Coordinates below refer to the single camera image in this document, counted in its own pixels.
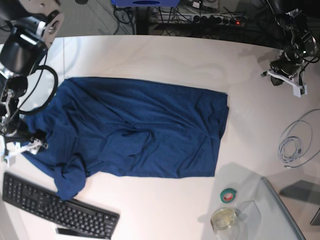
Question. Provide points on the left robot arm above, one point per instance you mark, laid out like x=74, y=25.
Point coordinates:
x=299, y=48

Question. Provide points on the green and red tape roll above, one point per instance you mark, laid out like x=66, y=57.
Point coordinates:
x=228, y=195

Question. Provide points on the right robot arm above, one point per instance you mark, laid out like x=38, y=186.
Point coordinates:
x=34, y=25

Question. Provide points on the dark blue t-shirt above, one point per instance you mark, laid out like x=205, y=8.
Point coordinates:
x=128, y=127

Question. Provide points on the black computer keyboard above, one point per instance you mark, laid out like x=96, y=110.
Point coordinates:
x=75, y=217

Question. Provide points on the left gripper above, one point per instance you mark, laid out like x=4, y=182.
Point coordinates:
x=285, y=65

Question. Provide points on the blue box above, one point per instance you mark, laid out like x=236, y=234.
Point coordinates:
x=145, y=3

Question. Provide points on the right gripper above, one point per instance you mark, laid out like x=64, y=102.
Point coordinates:
x=22, y=134

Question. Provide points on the clear glass bottle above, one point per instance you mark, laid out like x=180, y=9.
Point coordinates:
x=225, y=224

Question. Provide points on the black power strip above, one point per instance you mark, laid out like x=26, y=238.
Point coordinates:
x=214, y=19

